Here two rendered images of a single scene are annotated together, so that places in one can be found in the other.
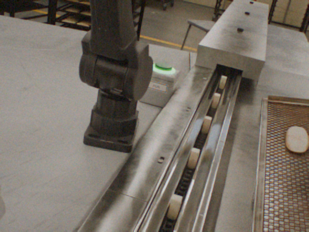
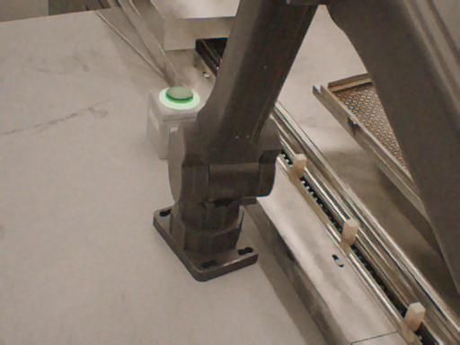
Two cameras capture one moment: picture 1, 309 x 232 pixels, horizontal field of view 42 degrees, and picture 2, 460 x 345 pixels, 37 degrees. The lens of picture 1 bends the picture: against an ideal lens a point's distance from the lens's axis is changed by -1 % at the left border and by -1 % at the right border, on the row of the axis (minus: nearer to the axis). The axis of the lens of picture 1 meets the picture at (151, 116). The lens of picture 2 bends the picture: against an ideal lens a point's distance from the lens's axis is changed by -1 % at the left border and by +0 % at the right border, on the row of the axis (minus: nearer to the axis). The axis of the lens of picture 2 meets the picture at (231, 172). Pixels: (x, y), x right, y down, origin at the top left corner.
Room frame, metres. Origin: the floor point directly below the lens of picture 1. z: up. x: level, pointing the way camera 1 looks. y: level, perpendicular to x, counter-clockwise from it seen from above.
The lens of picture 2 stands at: (0.16, 0.43, 1.37)
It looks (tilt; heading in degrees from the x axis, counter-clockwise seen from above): 36 degrees down; 323
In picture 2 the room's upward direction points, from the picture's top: 8 degrees clockwise
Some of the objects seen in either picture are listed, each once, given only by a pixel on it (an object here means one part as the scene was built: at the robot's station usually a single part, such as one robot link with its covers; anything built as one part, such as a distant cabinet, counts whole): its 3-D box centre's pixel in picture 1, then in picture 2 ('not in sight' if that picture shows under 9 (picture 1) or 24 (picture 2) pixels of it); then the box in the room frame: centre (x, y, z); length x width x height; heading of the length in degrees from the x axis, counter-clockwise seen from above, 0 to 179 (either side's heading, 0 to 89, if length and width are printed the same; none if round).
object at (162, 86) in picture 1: (159, 91); (178, 131); (0.86, -0.01, 0.84); 0.08 x 0.08 x 0.11; 79
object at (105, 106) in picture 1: (115, 114); (207, 216); (0.67, 0.07, 0.86); 0.12 x 0.09 x 0.08; 0
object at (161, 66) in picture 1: (163, 68); (179, 97); (0.86, 0.00, 0.90); 0.04 x 0.04 x 0.02
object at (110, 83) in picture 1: (118, 78); (223, 173); (0.64, 0.07, 0.94); 0.09 x 0.05 x 0.10; 162
